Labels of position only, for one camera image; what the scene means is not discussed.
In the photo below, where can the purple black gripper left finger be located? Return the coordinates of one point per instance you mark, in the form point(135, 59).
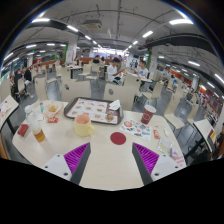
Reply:
point(70, 166)

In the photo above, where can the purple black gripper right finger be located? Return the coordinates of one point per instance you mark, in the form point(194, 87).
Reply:
point(151, 165)

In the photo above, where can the clear plastic wrapper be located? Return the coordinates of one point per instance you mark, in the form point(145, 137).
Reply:
point(165, 146)

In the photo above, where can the small red sauce packet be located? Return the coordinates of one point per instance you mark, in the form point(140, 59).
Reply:
point(156, 134)

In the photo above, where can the pale yellow mug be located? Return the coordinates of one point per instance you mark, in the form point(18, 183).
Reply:
point(83, 126)

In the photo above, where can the colourful sticker sheet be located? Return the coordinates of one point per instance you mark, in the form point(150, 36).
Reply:
point(137, 129)

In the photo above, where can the red round coaster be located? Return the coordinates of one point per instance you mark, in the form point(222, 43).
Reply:
point(118, 138)

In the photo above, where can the red paper cup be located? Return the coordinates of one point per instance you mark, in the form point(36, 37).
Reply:
point(148, 113)

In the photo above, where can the beige chair far right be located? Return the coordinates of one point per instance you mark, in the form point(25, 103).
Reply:
point(169, 113)

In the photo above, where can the beige chair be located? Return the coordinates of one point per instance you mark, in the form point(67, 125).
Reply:
point(169, 113)
point(125, 94)
point(72, 89)

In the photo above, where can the plastic bag with food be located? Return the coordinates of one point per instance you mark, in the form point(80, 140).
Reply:
point(51, 111)

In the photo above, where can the plastic bottle with orange drink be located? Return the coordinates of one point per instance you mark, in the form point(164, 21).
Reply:
point(33, 124)

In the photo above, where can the brown food tray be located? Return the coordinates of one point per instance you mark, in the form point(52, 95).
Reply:
point(99, 111)

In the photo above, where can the white crumpled napkin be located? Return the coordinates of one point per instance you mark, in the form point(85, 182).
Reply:
point(114, 105)

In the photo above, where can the beige chair left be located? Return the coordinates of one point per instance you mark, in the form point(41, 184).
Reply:
point(72, 89)

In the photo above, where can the person in light shirt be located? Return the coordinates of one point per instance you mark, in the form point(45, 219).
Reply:
point(142, 71)

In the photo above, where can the person in white shirt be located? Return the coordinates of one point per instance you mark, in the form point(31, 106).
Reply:
point(114, 74)

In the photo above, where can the person in dark clothes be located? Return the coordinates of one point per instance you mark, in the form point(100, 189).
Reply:
point(17, 76)

